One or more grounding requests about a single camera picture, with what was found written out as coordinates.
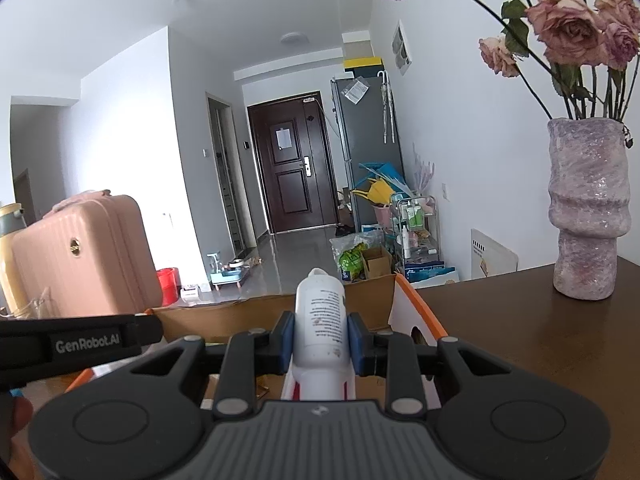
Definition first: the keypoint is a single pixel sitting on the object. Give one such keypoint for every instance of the grey refrigerator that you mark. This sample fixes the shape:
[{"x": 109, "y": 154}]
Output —
[{"x": 365, "y": 135}]

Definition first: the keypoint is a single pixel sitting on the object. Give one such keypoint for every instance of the red velvet lint brush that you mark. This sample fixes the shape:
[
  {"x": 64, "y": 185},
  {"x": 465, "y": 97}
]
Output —
[{"x": 320, "y": 387}]

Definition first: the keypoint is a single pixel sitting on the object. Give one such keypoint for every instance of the dark blue carton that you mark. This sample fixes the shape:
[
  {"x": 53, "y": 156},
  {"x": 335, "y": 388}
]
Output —
[{"x": 422, "y": 266}]

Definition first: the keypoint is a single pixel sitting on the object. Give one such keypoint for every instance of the dried pink rose bouquet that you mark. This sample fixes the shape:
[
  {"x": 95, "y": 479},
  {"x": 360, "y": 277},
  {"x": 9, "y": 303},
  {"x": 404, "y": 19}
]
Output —
[{"x": 565, "y": 25}]

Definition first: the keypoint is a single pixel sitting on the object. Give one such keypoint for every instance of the grey interior door frame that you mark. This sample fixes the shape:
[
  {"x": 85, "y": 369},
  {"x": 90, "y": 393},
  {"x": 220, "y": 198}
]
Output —
[{"x": 225, "y": 180}]

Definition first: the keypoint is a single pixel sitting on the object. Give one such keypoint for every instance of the pink hard-shell suitcase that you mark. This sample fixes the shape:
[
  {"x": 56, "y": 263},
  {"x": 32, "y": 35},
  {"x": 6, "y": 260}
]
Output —
[{"x": 90, "y": 270}]

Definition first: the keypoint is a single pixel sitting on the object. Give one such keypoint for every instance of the white blue printed carton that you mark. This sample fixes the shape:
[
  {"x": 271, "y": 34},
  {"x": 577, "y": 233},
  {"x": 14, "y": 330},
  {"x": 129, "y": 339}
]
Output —
[{"x": 437, "y": 276}]

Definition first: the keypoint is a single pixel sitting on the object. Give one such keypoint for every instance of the blue pet feeder stand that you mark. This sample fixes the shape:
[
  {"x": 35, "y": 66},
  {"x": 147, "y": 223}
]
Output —
[{"x": 227, "y": 272}]

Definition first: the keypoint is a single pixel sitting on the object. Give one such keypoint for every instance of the dark brown entrance door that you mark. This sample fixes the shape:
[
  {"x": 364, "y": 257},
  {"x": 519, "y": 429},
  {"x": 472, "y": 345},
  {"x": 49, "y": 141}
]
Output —
[{"x": 290, "y": 195}]

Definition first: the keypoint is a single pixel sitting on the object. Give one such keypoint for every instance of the white folded umbrella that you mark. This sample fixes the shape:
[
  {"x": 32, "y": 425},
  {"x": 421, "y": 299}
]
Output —
[{"x": 386, "y": 110}]

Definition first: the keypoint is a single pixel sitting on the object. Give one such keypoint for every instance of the white door notice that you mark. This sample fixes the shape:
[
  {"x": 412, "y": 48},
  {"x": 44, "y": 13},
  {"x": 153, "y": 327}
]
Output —
[{"x": 283, "y": 139}]

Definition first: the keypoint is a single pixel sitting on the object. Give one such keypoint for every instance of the white plastic bottle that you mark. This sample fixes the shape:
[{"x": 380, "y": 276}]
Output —
[{"x": 320, "y": 320}]

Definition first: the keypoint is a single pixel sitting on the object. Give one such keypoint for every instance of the white cardboard board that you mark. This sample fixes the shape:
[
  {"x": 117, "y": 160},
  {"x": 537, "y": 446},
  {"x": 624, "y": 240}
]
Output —
[{"x": 492, "y": 257}]

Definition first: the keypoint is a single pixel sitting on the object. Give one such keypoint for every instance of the pink plastic bucket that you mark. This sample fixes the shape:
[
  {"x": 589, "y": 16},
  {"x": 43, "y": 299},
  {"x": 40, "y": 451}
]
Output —
[{"x": 382, "y": 215}]

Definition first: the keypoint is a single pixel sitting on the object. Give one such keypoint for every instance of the red plastic bucket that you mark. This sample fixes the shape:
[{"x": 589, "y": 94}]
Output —
[{"x": 167, "y": 287}]

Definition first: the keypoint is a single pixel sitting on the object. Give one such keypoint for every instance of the yellow thermos jug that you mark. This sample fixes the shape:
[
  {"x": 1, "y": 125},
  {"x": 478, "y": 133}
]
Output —
[{"x": 10, "y": 260}]

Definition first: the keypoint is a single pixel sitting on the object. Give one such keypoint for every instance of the yellow black box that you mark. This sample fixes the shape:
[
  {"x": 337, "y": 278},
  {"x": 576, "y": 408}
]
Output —
[{"x": 364, "y": 66}]

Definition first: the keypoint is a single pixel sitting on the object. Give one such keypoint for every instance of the small open cardboard box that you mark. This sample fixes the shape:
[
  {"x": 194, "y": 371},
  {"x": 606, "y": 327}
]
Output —
[{"x": 377, "y": 262}]

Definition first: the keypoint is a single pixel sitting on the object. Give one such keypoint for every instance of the paper sheet on refrigerator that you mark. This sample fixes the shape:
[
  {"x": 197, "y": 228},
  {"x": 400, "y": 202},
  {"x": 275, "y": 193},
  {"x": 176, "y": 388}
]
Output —
[{"x": 356, "y": 92}]

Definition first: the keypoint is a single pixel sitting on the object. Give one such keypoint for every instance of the blue white packet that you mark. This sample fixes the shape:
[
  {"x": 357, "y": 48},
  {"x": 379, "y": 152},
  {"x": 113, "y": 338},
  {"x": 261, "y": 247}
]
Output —
[{"x": 15, "y": 392}]

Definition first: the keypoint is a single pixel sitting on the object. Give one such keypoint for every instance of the cardboard box with orange rim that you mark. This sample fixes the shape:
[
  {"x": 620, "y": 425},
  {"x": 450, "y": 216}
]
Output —
[{"x": 210, "y": 315}]

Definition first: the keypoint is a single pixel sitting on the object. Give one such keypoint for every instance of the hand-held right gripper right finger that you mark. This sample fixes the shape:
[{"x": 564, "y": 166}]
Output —
[{"x": 356, "y": 342}]

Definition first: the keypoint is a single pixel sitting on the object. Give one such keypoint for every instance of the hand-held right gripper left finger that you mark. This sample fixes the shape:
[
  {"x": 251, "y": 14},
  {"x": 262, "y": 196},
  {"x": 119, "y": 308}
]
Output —
[{"x": 284, "y": 342}]

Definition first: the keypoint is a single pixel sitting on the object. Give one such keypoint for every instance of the pink textured vase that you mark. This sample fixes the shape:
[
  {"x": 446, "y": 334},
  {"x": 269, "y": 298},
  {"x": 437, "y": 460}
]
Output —
[{"x": 587, "y": 220}]

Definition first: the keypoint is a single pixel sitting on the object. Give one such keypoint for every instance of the white wall panel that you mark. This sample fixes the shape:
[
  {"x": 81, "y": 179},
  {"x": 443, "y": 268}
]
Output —
[{"x": 402, "y": 47}]

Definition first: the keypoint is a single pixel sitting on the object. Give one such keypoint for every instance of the person's left hand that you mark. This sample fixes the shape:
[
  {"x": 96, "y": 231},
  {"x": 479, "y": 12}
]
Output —
[{"x": 22, "y": 412}]

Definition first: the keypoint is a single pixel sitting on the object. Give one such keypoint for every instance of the pale purple decorative branches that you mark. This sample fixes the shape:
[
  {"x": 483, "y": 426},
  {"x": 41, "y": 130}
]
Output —
[{"x": 424, "y": 172}]

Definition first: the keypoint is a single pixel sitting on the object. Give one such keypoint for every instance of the green plastic bag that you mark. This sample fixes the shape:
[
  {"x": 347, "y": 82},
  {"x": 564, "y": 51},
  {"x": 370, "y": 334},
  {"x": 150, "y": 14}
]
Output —
[{"x": 352, "y": 262}]

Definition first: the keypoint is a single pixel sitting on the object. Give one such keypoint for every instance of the round ceiling lamp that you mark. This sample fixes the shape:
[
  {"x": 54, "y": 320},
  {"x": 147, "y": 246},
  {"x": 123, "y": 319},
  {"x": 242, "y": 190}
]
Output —
[{"x": 293, "y": 38}]

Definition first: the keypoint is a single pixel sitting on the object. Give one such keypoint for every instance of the dark shoes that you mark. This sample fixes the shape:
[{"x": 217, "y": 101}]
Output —
[{"x": 344, "y": 230}]

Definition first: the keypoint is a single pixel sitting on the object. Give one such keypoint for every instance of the small white floor box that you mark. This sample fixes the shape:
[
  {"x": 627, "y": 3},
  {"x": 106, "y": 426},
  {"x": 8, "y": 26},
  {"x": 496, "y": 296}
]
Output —
[{"x": 190, "y": 292}]

